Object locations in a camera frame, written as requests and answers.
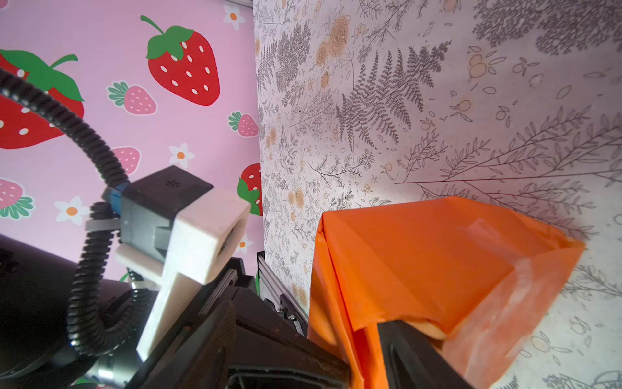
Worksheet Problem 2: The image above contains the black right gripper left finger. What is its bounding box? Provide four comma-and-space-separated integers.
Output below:
150, 301, 236, 388

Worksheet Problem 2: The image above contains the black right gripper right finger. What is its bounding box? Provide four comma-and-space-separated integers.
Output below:
377, 320, 472, 389

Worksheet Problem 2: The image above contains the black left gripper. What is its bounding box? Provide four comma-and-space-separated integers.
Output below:
127, 258, 350, 388

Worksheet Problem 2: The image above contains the yellow orange wrapping paper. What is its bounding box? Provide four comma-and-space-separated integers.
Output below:
309, 197, 586, 388

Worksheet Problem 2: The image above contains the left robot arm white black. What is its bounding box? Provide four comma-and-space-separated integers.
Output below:
1, 237, 350, 388

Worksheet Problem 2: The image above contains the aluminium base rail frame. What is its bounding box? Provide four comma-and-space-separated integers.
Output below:
255, 251, 309, 336

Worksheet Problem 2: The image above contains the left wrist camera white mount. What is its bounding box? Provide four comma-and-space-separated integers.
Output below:
110, 165, 251, 361

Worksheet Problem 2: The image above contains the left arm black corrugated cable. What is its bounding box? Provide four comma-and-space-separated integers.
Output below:
0, 67, 152, 358

